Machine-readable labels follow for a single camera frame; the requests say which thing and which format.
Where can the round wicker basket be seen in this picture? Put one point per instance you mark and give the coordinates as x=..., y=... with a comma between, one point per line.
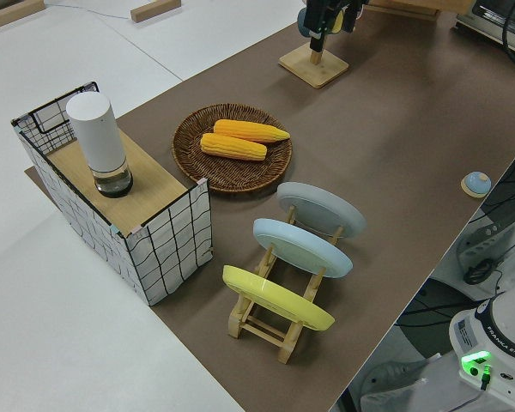
x=232, y=173

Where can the grey plate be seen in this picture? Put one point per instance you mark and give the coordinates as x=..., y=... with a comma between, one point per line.
x=322, y=208

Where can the teal mug yellow inside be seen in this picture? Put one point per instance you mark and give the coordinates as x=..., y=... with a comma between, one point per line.
x=301, y=23

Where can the silver toaster oven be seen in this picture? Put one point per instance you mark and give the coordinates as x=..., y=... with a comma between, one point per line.
x=489, y=21

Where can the small black device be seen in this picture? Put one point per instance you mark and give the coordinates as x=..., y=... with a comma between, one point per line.
x=478, y=271

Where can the white cylinder clear base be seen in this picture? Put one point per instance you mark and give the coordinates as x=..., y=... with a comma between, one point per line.
x=96, y=133

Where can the wooden drawer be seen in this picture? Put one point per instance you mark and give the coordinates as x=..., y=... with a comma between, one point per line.
x=403, y=7

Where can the wooden plate rack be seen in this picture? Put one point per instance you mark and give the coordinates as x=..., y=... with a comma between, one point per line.
x=264, y=332

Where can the wooden mug tree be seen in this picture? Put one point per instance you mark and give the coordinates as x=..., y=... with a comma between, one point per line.
x=315, y=68

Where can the yellow plate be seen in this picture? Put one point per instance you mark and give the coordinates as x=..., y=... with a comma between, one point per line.
x=274, y=300

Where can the yellow corn cob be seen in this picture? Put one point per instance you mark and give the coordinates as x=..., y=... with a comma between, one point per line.
x=234, y=147
x=251, y=130

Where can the light blue plate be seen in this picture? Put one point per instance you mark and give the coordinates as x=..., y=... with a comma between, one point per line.
x=300, y=249

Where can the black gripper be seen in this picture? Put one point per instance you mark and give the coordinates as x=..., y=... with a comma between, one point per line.
x=319, y=15

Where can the white perforated bracket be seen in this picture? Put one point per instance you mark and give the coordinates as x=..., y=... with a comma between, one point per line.
x=482, y=240

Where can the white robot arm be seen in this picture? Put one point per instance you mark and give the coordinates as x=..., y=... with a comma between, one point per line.
x=506, y=339

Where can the brown table mat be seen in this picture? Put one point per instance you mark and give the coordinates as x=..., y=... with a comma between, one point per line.
x=369, y=141

